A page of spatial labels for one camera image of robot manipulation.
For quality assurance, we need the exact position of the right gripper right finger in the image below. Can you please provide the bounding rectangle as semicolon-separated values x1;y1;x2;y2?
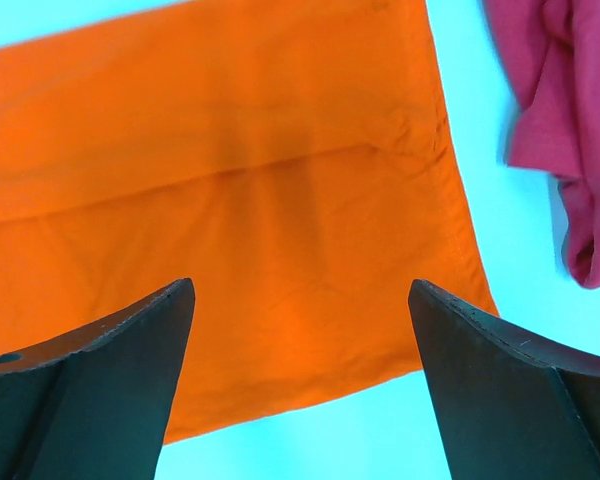
408;280;600;479

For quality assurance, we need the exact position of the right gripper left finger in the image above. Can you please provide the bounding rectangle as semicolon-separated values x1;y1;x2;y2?
0;278;195;480

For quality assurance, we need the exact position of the orange t shirt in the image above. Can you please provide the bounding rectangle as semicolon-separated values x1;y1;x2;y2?
0;1;496;442

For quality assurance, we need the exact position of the folded magenta t shirt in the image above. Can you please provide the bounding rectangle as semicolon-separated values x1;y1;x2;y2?
484;1;600;289

